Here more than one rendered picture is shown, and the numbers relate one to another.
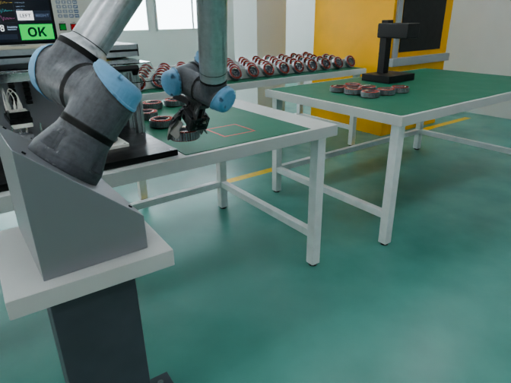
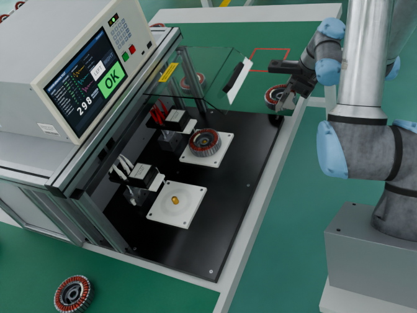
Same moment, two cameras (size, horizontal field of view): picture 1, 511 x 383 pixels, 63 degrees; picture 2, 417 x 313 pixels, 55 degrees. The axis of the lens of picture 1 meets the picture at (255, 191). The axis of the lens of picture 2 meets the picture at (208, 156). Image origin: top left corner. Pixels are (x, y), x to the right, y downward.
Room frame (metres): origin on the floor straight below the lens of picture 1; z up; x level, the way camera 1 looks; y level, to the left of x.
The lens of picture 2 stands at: (0.54, 0.83, 1.75)
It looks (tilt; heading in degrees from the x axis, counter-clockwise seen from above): 45 degrees down; 345
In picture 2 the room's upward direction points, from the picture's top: 22 degrees counter-clockwise
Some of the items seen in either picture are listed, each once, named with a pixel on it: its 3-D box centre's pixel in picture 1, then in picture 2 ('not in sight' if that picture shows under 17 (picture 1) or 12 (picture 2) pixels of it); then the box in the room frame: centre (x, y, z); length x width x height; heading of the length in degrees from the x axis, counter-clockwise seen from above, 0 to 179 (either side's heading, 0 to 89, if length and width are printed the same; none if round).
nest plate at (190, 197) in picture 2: not in sight; (176, 203); (1.37, 0.76, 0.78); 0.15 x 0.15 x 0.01; 36
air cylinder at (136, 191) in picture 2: (22, 140); (137, 190); (1.49, 0.85, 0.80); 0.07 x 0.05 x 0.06; 126
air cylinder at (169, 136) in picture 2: not in sight; (170, 138); (1.63, 0.65, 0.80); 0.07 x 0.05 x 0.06; 126
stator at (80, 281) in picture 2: not in sight; (74, 295); (1.29, 1.16, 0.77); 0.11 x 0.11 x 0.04
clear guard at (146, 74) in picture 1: (107, 70); (190, 77); (1.55, 0.52, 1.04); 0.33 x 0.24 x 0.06; 36
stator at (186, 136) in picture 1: (184, 133); (280, 97); (1.49, 0.26, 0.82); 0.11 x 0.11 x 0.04
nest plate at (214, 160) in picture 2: (102, 144); (206, 147); (1.51, 0.57, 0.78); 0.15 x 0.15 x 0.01; 36
